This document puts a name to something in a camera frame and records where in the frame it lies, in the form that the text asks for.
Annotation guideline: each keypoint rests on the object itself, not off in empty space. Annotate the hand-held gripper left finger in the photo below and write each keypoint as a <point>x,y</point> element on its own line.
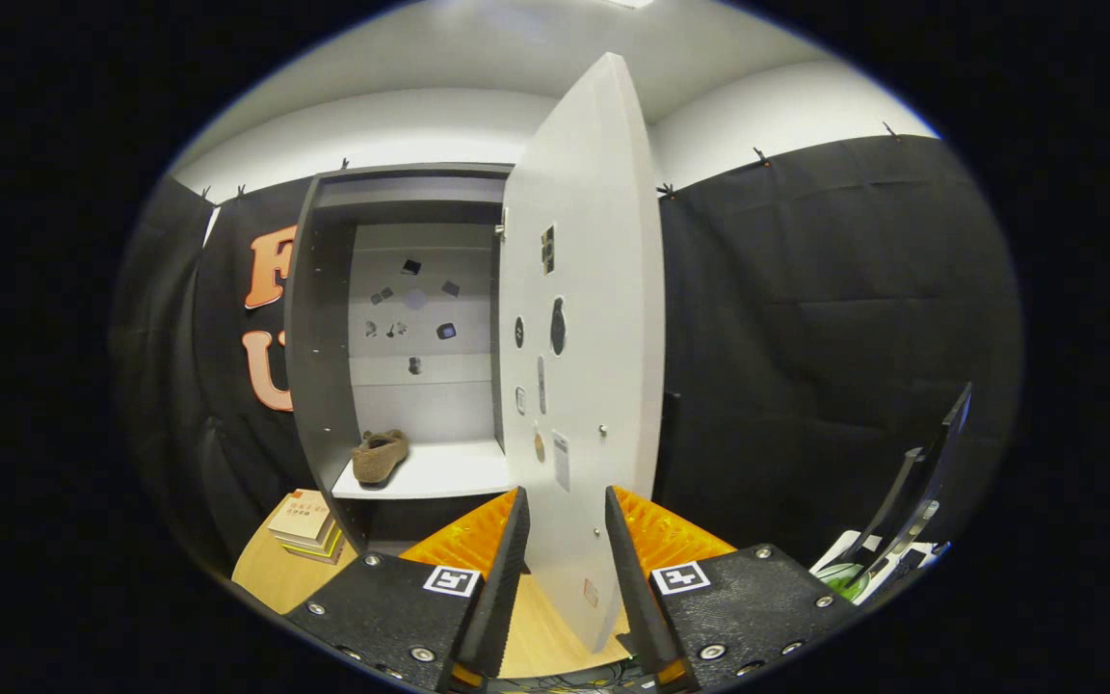
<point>502,598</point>

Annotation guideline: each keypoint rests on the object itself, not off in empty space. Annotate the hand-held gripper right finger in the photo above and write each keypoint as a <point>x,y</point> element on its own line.
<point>637,598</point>

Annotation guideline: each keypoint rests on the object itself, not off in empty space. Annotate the brown fuzzy shoe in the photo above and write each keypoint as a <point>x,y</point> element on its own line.
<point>380,455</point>

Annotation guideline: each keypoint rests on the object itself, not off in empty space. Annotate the dark gray shoe cabinet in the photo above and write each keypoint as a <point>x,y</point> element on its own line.
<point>319,337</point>

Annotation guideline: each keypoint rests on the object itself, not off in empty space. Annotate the beige shoe cabinet door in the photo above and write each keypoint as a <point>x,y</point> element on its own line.
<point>594,241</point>

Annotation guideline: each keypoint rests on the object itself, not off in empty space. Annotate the white and green object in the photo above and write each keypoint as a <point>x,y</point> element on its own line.
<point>839,573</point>

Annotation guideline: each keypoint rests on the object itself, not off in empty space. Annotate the stack of books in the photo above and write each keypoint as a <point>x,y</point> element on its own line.
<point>303,516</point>

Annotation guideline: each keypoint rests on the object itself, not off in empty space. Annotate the black backdrop cloth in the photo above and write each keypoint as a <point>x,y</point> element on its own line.
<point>806,337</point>

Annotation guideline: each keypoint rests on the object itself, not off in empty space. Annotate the black metal stand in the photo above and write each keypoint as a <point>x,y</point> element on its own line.
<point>940,453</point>

